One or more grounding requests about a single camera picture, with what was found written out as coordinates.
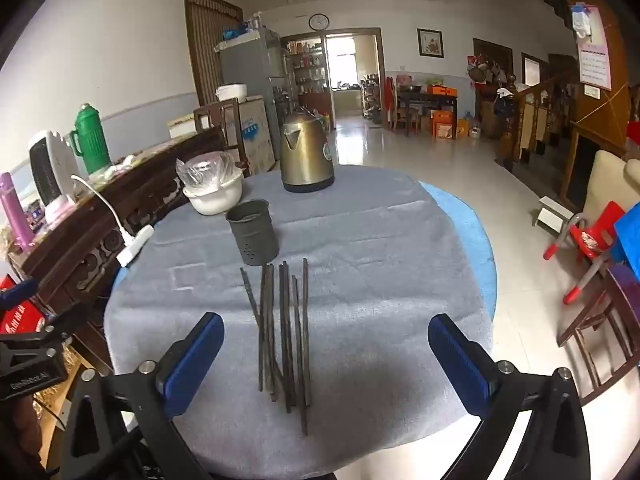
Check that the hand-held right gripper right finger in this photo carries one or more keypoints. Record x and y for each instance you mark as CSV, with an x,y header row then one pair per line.
x,y
460,365

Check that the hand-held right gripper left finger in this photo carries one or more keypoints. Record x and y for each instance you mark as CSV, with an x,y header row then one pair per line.
x,y
195,360

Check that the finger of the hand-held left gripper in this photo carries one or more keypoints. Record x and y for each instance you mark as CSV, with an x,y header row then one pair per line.
x,y
17,294

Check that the bundle of dark chopsticks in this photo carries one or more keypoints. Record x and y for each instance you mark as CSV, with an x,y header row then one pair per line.
x,y
286,340

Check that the grey perforated chopstick holder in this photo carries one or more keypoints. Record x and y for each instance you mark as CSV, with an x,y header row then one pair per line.
x,y
251,232

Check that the red box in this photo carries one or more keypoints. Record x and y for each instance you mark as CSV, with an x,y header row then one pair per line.
x,y
20,317

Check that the dark carved wooden sideboard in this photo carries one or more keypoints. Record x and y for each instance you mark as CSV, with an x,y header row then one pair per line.
x,y
80,260

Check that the pink bottle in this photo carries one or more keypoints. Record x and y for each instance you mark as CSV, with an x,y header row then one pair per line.
x,y
15,210

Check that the grey table cloth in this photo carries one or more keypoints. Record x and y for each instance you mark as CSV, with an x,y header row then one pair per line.
x,y
380,270

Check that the white power strip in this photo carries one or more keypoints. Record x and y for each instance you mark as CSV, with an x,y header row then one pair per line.
x,y
135,246

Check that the white fan heater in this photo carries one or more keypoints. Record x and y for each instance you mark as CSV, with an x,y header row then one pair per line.
x,y
47,170

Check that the white enamel pot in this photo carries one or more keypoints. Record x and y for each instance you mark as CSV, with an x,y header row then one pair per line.
x,y
212,200

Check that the brown wooden chair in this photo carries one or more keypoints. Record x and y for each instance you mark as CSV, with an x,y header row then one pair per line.
x,y
617,310

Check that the green thermos flask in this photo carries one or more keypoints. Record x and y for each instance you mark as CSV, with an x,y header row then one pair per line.
x,y
92,140

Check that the white step stool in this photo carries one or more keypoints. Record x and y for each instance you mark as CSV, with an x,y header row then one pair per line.
x,y
552,212

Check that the red child chair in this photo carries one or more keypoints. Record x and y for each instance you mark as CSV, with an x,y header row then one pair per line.
x,y
592,237

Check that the blue cloth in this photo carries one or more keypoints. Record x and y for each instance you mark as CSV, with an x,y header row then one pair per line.
x,y
629,237

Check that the gold electric kettle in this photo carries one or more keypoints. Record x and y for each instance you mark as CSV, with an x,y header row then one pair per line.
x,y
306,152

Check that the cream armchair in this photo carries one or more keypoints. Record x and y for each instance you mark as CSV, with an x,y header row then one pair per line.
x,y
607,180

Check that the dark wooden chair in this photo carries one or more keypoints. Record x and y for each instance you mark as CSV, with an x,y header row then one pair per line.
x,y
220,120

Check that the orange carton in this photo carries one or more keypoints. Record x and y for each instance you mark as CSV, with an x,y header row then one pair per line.
x,y
442,124

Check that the wooden stair railing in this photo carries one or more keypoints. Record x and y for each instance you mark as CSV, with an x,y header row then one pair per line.
x,y
530,110

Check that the dark wooden side table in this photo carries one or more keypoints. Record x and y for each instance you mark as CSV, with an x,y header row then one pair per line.
x,y
425,100

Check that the flat orange box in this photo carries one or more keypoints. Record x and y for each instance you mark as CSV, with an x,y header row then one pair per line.
x,y
444,90

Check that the grey refrigerator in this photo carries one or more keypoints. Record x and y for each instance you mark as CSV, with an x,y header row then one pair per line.
x,y
247,62

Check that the brown striped door curtain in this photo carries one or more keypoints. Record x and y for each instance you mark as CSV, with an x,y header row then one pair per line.
x,y
210,45

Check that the framed wall picture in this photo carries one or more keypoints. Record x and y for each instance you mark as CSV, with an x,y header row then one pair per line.
x,y
430,43

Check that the pink wall calendar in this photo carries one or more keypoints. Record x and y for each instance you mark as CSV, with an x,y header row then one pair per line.
x,y
594,55

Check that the round wall clock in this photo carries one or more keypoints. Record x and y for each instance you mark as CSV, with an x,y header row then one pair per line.
x,y
318,21

